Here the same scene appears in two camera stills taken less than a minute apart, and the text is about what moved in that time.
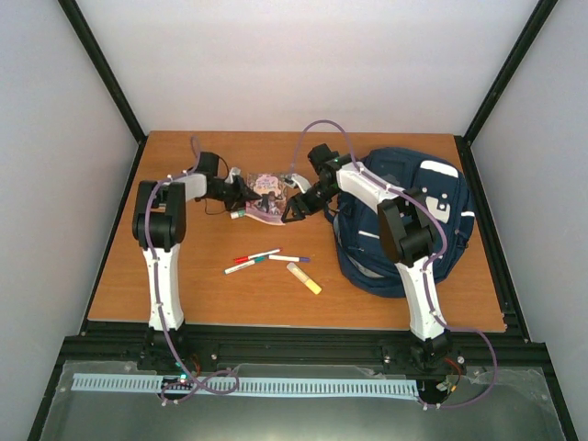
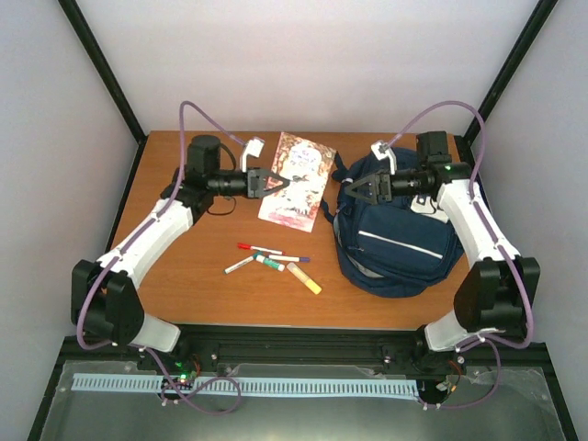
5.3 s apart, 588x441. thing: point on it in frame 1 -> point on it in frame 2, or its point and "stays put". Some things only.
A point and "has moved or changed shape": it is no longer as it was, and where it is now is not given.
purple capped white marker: [300, 259] stays put
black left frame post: [99, 63] stays put
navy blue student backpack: [361, 254] stays put
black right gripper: [296, 204] -> [379, 185]
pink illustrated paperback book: [272, 189] has moved or changed shape
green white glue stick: [241, 213] -> [270, 263]
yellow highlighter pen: [304, 278] stays put
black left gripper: [242, 197] -> [255, 183]
